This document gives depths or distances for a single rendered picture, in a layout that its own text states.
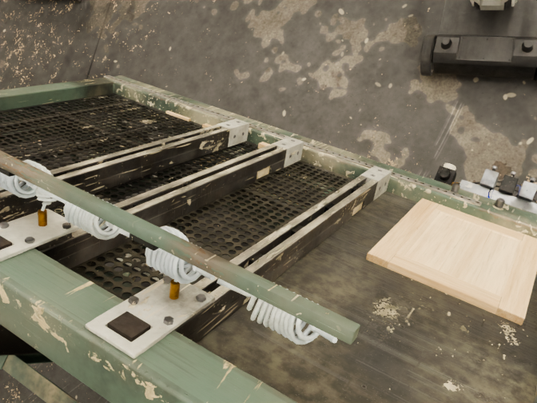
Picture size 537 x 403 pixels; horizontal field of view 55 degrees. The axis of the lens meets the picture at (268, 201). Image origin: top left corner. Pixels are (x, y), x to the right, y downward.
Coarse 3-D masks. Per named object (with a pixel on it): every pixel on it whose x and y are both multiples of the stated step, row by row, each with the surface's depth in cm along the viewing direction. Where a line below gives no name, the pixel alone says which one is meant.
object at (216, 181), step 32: (256, 160) 160; (288, 160) 178; (160, 192) 129; (192, 192) 134; (224, 192) 148; (0, 224) 96; (32, 224) 99; (64, 224) 100; (160, 224) 127; (0, 256) 88; (64, 256) 103; (96, 256) 111
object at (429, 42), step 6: (426, 36) 256; (432, 36) 255; (426, 42) 253; (432, 42) 252; (426, 48) 252; (432, 48) 253; (426, 54) 253; (420, 60) 255; (426, 60) 253; (420, 66) 257; (426, 66) 255; (432, 66) 266; (420, 72) 260; (426, 72) 258; (432, 72) 266
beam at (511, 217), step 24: (144, 96) 218; (192, 120) 209; (216, 120) 202; (312, 144) 190; (336, 168) 181; (360, 168) 176; (384, 168) 179; (408, 192) 170; (432, 192) 166; (480, 216) 160; (504, 216) 157; (528, 216) 160
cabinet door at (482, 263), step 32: (416, 224) 149; (448, 224) 153; (480, 224) 156; (384, 256) 129; (416, 256) 132; (448, 256) 135; (480, 256) 138; (512, 256) 141; (448, 288) 120; (480, 288) 122; (512, 288) 124; (512, 320) 115
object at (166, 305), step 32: (352, 192) 153; (288, 224) 124; (320, 224) 128; (256, 256) 110; (288, 256) 117; (160, 288) 87; (192, 288) 89; (224, 288) 96; (96, 320) 78; (160, 320) 80; (192, 320) 88; (224, 320) 99; (128, 352) 73
